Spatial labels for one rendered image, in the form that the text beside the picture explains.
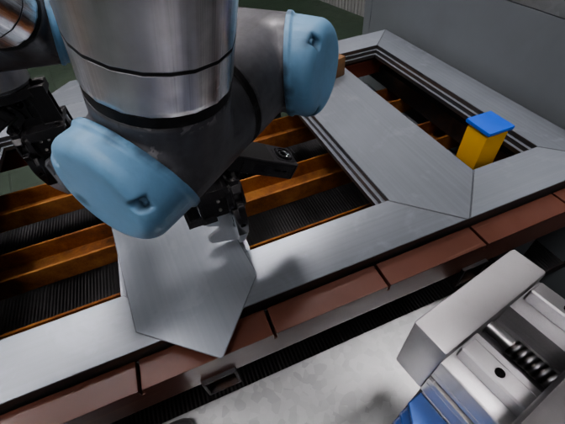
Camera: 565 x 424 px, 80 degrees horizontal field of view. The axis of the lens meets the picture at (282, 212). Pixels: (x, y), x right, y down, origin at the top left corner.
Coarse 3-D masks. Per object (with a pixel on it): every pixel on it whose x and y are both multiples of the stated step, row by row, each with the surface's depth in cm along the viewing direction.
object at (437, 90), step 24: (408, 72) 92; (432, 96) 85; (456, 96) 80; (312, 120) 78; (0, 144) 80; (336, 144) 71; (504, 144) 71; (528, 144) 67; (0, 168) 76; (360, 168) 65; (552, 192) 60; (480, 216) 56; (432, 240) 55; (360, 264) 51; (120, 288) 52; (312, 288) 50; (120, 360) 44; (72, 384) 43; (0, 408) 41
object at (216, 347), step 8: (232, 328) 45; (216, 336) 44; (224, 336) 44; (200, 344) 44; (208, 344) 43; (216, 344) 43; (224, 344) 43; (208, 352) 43; (216, 352) 43; (224, 352) 43
